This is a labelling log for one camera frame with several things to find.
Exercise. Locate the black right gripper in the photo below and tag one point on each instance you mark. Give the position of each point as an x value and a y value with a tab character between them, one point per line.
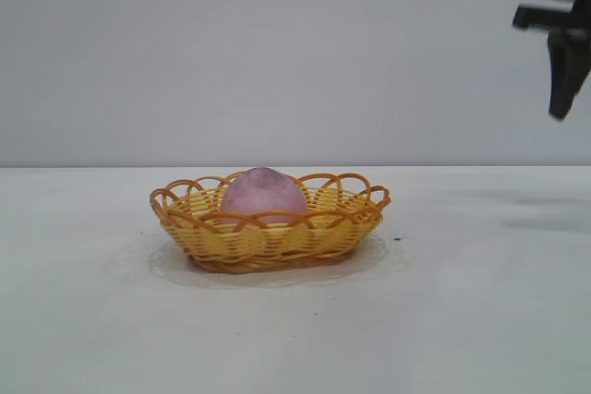
579	2

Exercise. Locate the pink peach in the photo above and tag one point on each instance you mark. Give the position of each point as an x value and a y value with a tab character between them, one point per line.
263	195

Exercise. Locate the yellow woven wicker basket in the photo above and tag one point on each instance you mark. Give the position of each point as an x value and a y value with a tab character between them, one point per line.
277	244

